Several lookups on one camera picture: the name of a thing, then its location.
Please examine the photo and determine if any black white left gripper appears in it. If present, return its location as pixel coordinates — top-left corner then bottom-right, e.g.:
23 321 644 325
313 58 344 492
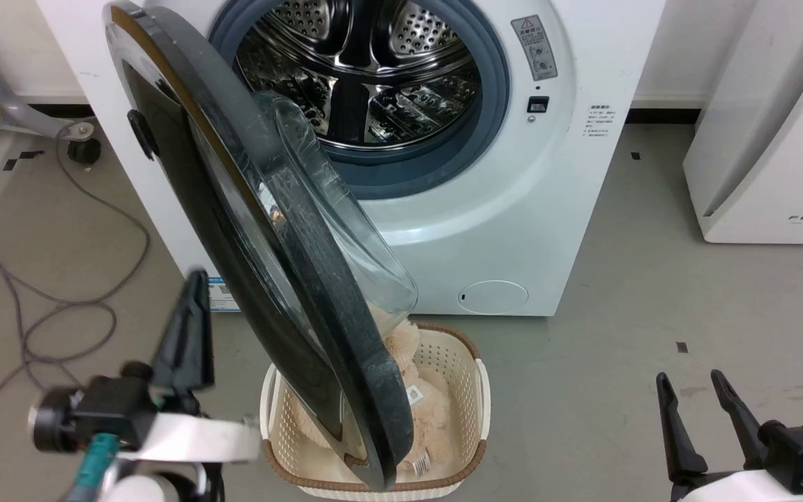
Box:
28 268 263 466

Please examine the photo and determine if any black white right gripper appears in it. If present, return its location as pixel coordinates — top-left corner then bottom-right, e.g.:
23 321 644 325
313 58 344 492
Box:
655 369 803 502

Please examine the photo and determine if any black round washing machine door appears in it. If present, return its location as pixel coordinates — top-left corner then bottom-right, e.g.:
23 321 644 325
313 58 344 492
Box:
102 0 420 492

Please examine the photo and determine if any white front-load washing machine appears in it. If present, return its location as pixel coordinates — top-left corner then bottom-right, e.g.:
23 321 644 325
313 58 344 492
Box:
36 0 667 318

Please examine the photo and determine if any grey rubber door gasket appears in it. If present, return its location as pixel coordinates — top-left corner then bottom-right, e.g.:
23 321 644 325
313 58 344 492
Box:
208 0 512 201

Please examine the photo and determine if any blue white energy sticker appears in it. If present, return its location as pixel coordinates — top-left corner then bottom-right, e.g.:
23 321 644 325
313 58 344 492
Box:
207 276 242 313

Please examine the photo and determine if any black caster wheel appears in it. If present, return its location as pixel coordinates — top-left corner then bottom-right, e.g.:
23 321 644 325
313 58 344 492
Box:
67 138 102 166

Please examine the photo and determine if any beige plush toy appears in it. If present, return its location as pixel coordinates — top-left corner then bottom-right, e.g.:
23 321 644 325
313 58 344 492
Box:
290 302 453 483

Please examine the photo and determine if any cream laundry basket brown rim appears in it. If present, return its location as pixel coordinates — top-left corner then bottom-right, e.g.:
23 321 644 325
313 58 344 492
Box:
260 321 491 501

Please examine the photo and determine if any round white filter cover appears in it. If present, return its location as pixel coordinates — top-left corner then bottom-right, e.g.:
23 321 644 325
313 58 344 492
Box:
458 280 529 314

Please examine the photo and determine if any white appliance with grey lettering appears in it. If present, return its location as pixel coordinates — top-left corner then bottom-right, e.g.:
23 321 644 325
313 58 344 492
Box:
682 0 803 245

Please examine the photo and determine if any grey curved stand leg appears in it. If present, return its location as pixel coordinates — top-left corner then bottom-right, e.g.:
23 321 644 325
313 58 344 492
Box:
0 38 95 139

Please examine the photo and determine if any steel perforated washer drum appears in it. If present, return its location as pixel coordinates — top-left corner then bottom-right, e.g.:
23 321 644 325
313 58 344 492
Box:
234 0 482 149

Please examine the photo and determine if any grey warning sticker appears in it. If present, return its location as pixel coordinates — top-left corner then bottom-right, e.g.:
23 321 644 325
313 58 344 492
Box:
511 15 559 82

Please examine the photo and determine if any teal left gripper cable connector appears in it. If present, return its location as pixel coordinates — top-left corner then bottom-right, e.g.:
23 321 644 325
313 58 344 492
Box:
70 432 121 502

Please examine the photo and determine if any grey floor cable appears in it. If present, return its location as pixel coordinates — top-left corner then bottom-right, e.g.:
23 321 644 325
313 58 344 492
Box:
0 122 152 457

